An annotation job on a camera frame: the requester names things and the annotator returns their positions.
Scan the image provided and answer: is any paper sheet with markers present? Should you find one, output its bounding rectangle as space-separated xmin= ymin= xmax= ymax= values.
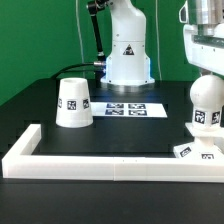
xmin=91 ymin=102 xmax=167 ymax=118

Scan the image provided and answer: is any white lamp base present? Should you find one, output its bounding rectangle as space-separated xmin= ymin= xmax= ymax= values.
xmin=173 ymin=123 xmax=224 ymax=160

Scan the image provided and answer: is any white U-shaped fence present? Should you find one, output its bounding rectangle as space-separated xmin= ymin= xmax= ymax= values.
xmin=2 ymin=124 xmax=224 ymax=183

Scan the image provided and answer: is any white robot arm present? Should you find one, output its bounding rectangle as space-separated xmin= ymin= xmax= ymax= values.
xmin=100 ymin=0 xmax=224 ymax=92

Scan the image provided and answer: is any white lamp shade cone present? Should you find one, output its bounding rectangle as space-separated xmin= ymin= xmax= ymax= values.
xmin=56 ymin=78 xmax=93 ymax=128

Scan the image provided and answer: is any black cable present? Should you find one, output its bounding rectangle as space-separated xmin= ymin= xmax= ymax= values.
xmin=50 ymin=61 xmax=108 ymax=80

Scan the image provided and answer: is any thin white cable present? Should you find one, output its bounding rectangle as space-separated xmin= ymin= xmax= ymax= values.
xmin=75 ymin=0 xmax=86 ymax=79

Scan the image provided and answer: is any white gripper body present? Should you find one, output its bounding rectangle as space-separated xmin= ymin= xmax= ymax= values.
xmin=183 ymin=24 xmax=224 ymax=76

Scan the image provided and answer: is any white lamp bulb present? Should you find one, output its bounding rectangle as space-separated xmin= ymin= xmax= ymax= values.
xmin=190 ymin=75 xmax=224 ymax=131

